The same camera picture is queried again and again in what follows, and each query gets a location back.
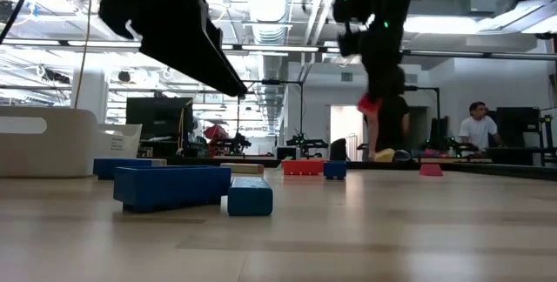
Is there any black cabinet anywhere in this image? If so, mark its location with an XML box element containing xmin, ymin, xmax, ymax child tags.
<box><xmin>487</xmin><ymin>106</ymin><xmax>543</xmax><ymax>165</ymax></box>

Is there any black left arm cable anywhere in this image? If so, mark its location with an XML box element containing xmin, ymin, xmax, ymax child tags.
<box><xmin>0</xmin><ymin>0</ymin><xmax>38</xmax><ymax>46</ymax></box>

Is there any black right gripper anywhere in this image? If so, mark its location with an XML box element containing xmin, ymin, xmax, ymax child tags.
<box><xmin>332</xmin><ymin>0</ymin><xmax>406</xmax><ymax>100</ymax></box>

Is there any grey overhead rail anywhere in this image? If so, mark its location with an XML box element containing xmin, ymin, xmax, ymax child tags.
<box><xmin>0</xmin><ymin>37</ymin><xmax>557</xmax><ymax>62</ymax></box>

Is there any white plastic bin with handles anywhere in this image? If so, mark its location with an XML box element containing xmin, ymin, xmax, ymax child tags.
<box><xmin>0</xmin><ymin>106</ymin><xmax>144</xmax><ymax>179</ymax></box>

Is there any light blue wooden block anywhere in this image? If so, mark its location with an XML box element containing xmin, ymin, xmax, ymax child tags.
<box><xmin>226</xmin><ymin>176</ymin><xmax>274</xmax><ymax>218</ymax></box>

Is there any blue eight-stud brick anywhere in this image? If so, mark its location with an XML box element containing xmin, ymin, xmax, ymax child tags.
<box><xmin>323</xmin><ymin>160</ymin><xmax>348</xmax><ymax>182</ymax></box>
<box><xmin>112</xmin><ymin>164</ymin><xmax>232</xmax><ymax>214</ymax></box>

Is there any small red cube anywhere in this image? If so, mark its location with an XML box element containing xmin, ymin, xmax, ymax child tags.
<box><xmin>418</xmin><ymin>163</ymin><xmax>445</xmax><ymax>178</ymax></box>

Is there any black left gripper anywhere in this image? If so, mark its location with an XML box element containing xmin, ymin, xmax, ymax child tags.
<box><xmin>84</xmin><ymin>0</ymin><xmax>248</xmax><ymax>98</ymax></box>

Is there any yellow hanging cable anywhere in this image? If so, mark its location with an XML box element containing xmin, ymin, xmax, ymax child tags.
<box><xmin>72</xmin><ymin>0</ymin><xmax>95</xmax><ymax>109</ymax></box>

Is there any black gantry frame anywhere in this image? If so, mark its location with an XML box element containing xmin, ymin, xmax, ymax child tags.
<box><xmin>402</xmin><ymin>84</ymin><xmax>441</xmax><ymax>152</ymax></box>
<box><xmin>238</xmin><ymin>78</ymin><xmax>305</xmax><ymax>144</ymax></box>

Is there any orange eight-stud brick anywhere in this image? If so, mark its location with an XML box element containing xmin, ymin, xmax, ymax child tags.
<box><xmin>281</xmin><ymin>158</ymin><xmax>327</xmax><ymax>177</ymax></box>

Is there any red rectangular block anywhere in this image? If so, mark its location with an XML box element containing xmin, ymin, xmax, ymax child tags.
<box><xmin>357</xmin><ymin>94</ymin><xmax>383</xmax><ymax>116</ymax></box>

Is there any black chair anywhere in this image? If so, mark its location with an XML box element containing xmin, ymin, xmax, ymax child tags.
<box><xmin>329</xmin><ymin>138</ymin><xmax>348</xmax><ymax>162</ymax></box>

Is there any person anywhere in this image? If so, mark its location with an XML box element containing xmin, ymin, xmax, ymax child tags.
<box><xmin>364</xmin><ymin>66</ymin><xmax>411</xmax><ymax>162</ymax></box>
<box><xmin>459</xmin><ymin>101</ymin><xmax>501</xmax><ymax>152</ymax></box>

